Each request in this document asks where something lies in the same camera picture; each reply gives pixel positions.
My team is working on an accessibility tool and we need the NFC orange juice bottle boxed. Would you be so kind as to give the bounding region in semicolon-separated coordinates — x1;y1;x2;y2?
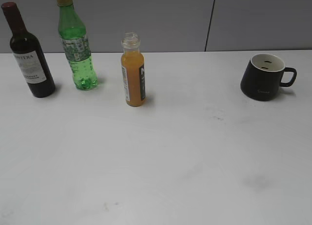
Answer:
121;32;146;107

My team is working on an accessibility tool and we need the black mug white interior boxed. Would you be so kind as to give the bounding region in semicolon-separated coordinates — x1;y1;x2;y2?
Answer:
240;54;297;101

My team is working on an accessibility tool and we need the green plastic soda bottle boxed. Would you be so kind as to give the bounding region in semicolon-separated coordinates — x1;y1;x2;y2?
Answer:
57;0;98;91

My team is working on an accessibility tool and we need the dark red wine bottle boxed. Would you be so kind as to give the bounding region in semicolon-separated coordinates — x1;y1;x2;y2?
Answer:
1;2;56;98

